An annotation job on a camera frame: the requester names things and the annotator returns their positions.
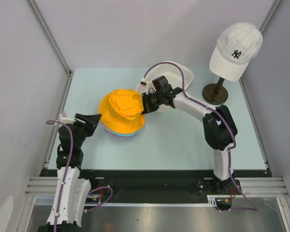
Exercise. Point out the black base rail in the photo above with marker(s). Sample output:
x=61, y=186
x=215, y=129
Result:
x=160, y=187

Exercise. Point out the aluminium frame rail right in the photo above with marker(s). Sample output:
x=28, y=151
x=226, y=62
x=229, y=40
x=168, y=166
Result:
x=263, y=187

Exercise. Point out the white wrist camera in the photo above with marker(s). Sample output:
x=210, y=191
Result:
x=144, y=82
x=63, y=118

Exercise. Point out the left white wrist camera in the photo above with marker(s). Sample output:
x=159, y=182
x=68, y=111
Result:
x=63, y=118

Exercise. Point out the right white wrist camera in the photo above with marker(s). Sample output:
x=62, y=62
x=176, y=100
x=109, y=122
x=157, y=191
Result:
x=144, y=82

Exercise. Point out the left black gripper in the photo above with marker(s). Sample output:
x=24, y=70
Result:
x=91, y=122

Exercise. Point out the white cable duct right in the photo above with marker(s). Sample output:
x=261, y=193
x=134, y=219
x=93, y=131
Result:
x=215, y=199

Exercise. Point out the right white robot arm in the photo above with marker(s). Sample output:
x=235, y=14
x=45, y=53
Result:
x=218, y=125

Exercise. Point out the aluminium frame rail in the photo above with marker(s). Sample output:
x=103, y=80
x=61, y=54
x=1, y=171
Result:
x=41, y=186
x=263, y=187

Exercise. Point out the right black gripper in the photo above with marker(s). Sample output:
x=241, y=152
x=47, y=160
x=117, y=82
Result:
x=147, y=108

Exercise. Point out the white plastic basket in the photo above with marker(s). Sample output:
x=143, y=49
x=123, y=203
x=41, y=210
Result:
x=178, y=76

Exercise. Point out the aluminium frame rail left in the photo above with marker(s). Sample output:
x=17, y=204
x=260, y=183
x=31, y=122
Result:
x=41, y=186

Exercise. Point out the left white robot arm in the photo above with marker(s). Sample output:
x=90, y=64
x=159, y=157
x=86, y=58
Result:
x=71, y=190

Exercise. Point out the purple bucket hat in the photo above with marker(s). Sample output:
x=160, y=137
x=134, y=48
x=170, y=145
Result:
x=118, y=137

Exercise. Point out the white hat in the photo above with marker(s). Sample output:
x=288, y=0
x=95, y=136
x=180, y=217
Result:
x=237, y=45

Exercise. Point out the orange hat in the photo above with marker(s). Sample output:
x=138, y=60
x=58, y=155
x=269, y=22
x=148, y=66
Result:
x=121, y=111

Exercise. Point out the white cable duct left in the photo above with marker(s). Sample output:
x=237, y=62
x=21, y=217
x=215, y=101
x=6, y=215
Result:
x=49, y=200

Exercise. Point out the white cable duct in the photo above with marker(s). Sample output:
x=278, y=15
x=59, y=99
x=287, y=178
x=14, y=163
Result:
x=215, y=199
x=49, y=200

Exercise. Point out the teal hat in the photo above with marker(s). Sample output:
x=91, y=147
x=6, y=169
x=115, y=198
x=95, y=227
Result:
x=125, y=133

